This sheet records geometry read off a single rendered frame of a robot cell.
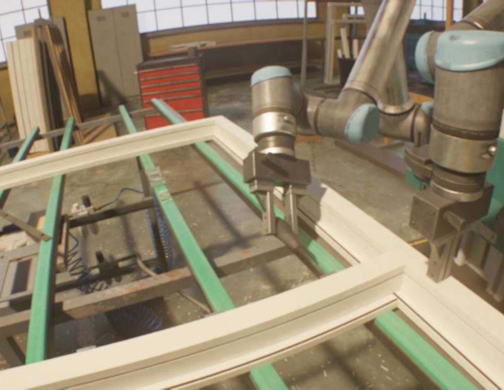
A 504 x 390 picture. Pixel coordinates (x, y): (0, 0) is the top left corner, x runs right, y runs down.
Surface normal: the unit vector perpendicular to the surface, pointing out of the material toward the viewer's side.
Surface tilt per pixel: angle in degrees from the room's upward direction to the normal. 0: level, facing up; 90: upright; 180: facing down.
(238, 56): 90
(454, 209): 90
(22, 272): 0
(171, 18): 90
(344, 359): 0
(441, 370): 0
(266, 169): 56
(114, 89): 90
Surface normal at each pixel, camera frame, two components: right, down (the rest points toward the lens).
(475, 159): -0.21, 0.45
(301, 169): 0.45, -0.24
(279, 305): -0.07, -0.89
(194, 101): 0.04, 0.45
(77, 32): 0.40, 0.39
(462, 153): -0.49, 0.43
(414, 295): -0.92, 0.23
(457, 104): -0.77, 0.34
